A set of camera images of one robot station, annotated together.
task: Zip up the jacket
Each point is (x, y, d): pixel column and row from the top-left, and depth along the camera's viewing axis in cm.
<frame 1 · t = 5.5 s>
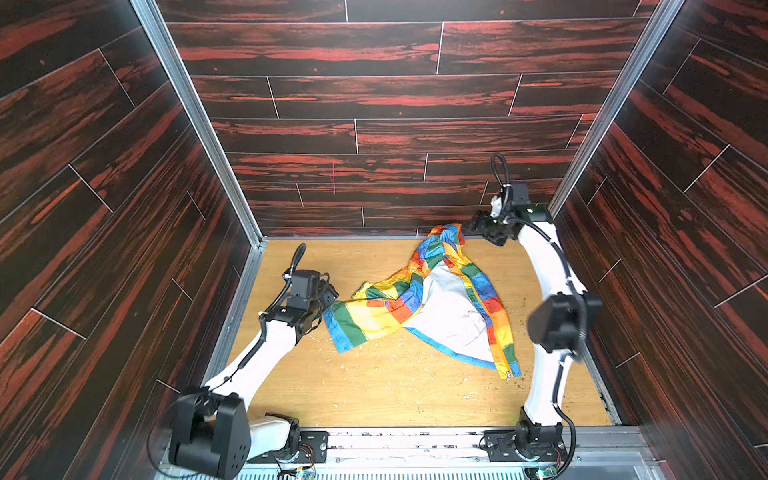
left hand: (332, 290, 86), fingers open
right hand: (481, 228, 92), fingers open
multicoloured patchwork jacket: (443, 299, 100), point 4 cm above the table

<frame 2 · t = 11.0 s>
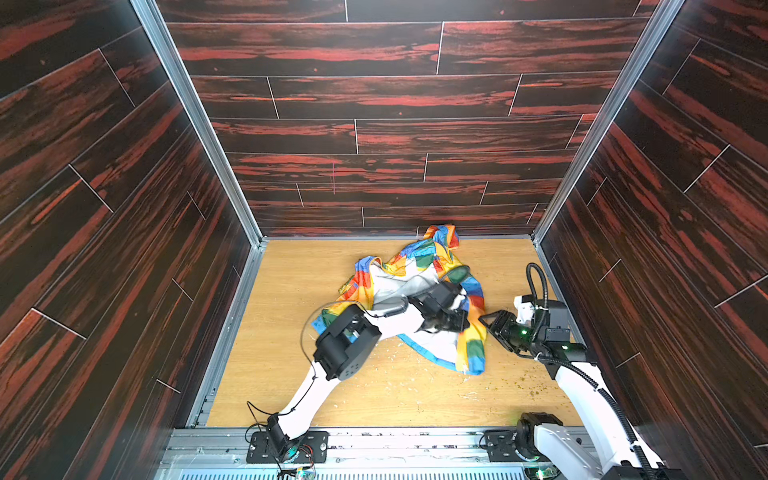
left hand: (472, 324, 91), fingers closed
right hand: (489, 320, 82), fingers open
multicoloured patchwork jacket: (384, 288, 102), point 5 cm above the table

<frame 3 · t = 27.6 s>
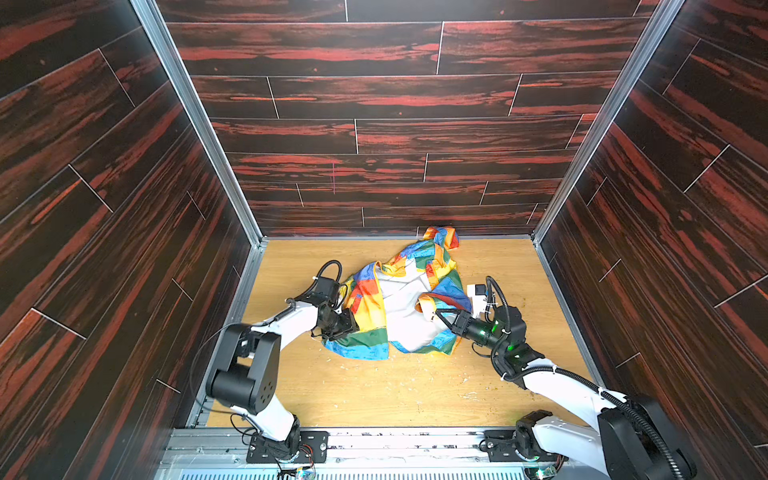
left hand: (356, 329, 92), fingers open
right hand: (440, 308, 81), fingers closed
multicoloured patchwork jacket: (394, 300, 99), point 5 cm above the table

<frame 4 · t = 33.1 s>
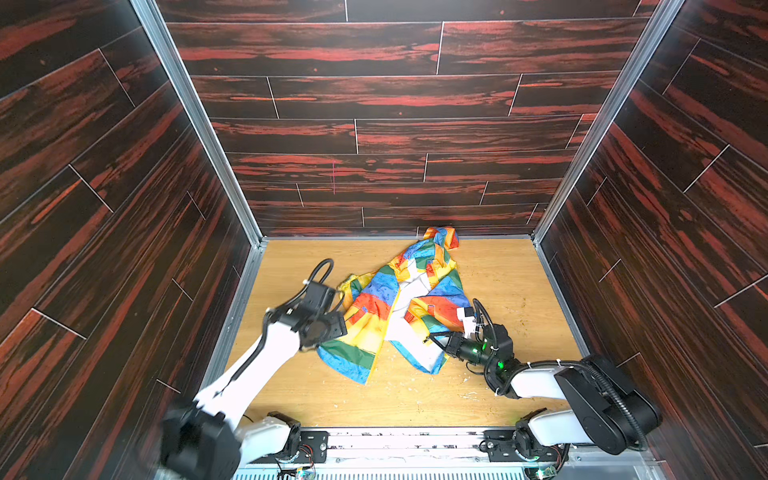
left hand: (338, 330, 83), fingers open
right hand: (433, 333, 85), fingers closed
multicoloured patchwork jacket: (404, 306, 98), point 4 cm above the table

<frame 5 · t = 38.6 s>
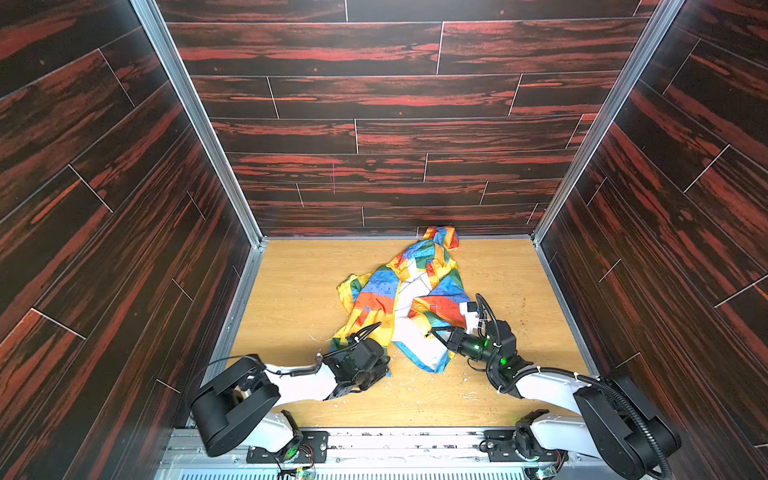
left hand: (393, 368, 86), fingers closed
right hand: (435, 327, 84), fingers closed
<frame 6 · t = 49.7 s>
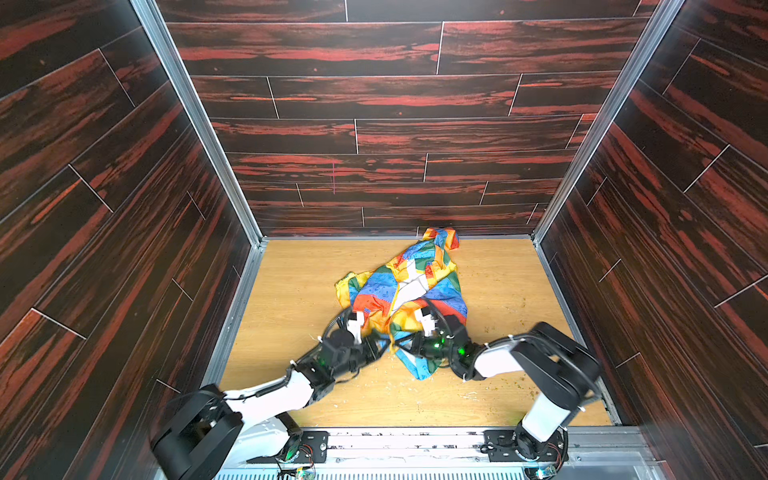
left hand: (394, 341, 79), fingers closed
right hand: (398, 339, 87), fingers closed
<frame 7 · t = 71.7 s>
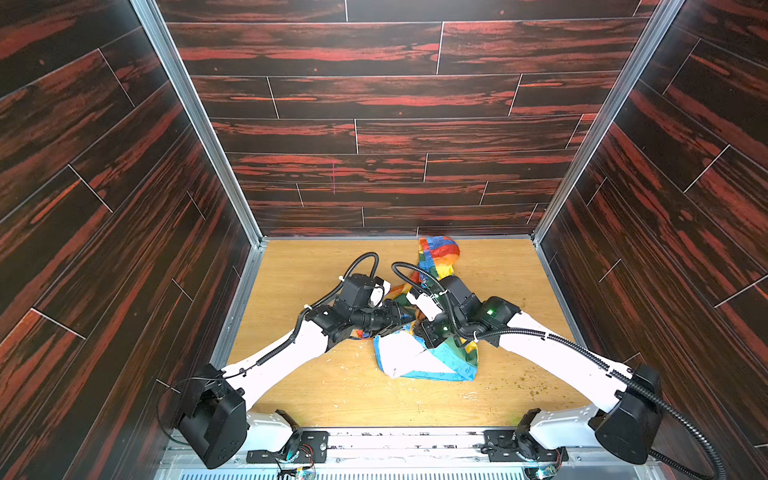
left hand: (414, 321, 74), fingers open
right hand: (420, 326, 78), fingers closed
multicoloured patchwork jacket: (404, 351, 88), point 5 cm above the table

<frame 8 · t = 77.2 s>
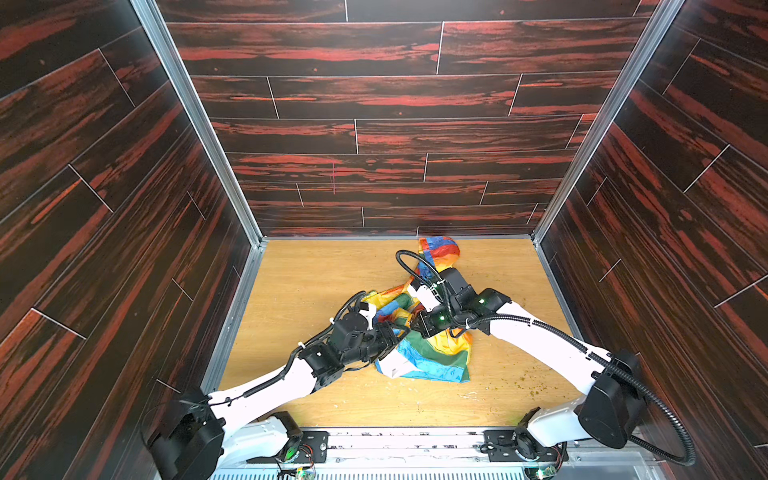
left hand: (410, 336, 74), fingers open
right hand: (416, 321, 80), fingers closed
